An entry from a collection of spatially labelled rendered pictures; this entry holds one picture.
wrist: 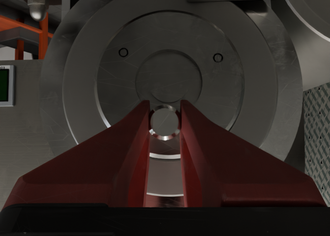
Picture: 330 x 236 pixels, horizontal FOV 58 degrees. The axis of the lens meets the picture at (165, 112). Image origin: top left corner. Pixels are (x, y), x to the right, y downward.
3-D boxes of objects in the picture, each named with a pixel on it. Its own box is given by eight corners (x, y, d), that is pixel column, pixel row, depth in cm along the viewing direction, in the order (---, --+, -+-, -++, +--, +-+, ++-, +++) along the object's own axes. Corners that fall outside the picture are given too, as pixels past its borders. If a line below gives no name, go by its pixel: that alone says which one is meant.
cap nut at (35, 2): (44, -11, 49) (43, 16, 49) (53, 0, 53) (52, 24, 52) (22, -10, 49) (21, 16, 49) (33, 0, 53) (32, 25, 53)
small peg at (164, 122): (157, 97, 12) (188, 115, 12) (160, 105, 14) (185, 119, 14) (140, 128, 12) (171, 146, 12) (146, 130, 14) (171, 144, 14)
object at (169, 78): (249, 12, 15) (242, 164, 14) (239, 27, 17) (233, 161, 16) (99, 4, 15) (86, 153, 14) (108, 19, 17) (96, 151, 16)
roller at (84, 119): (281, -15, 16) (276, 203, 15) (214, 79, 42) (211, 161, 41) (69, -22, 16) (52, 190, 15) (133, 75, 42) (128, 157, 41)
